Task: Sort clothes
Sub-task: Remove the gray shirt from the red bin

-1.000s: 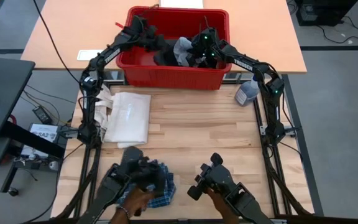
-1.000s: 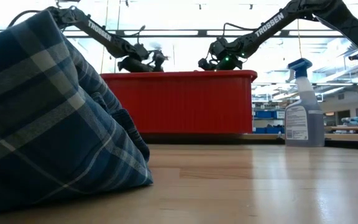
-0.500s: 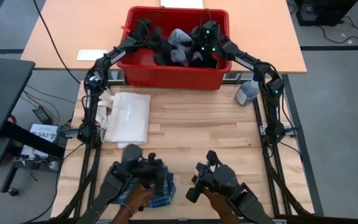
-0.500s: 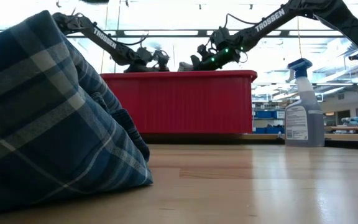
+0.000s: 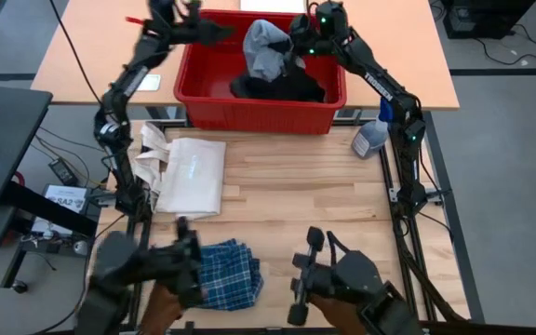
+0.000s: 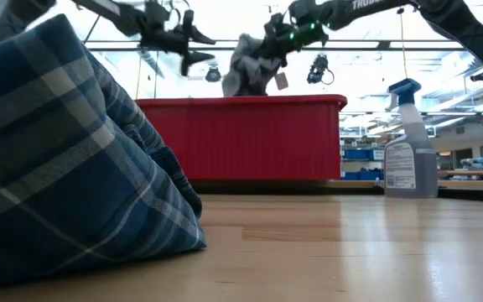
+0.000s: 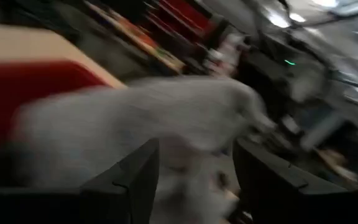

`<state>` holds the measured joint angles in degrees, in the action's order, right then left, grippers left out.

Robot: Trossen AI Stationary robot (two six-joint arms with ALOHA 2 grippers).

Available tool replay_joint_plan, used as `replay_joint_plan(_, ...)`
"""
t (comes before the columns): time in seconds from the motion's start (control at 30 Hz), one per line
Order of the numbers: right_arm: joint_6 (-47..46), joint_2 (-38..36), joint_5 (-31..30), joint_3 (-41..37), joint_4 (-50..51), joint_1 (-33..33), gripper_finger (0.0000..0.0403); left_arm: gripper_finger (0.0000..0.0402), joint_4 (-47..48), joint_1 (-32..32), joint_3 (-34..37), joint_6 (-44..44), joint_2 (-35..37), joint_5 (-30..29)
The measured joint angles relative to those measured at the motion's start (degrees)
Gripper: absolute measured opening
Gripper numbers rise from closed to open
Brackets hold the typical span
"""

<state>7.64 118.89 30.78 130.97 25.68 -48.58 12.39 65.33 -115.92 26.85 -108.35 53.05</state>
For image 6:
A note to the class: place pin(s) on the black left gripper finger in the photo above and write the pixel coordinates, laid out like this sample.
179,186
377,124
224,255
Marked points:
191,59
201,38

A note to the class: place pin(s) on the gray garment with tag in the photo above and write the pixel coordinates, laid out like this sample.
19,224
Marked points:
245,71

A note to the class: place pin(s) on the blue plaid cloth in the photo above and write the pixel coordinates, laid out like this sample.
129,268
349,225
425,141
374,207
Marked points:
57,168

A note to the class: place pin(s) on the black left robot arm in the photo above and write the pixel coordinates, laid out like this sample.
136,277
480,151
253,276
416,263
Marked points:
115,14

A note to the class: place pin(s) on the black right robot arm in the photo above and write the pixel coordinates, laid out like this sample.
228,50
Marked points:
455,21

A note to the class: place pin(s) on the red plastic bin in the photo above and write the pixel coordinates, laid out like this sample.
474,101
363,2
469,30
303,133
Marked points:
258,142

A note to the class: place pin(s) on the blue storage bin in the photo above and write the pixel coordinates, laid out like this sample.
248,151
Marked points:
356,154
359,175

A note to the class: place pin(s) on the clear spray bottle blue trigger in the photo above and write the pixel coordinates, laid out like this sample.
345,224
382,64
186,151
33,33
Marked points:
411,168

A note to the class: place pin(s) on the small black ceiling device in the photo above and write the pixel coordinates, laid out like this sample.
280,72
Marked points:
479,76

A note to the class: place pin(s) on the wooden background table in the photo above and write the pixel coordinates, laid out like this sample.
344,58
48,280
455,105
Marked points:
476,184

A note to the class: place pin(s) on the round black overhead camera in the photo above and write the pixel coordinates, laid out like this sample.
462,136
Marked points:
213,74

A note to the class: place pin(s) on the horizontal overhead frame bar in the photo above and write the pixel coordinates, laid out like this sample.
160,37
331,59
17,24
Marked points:
384,44

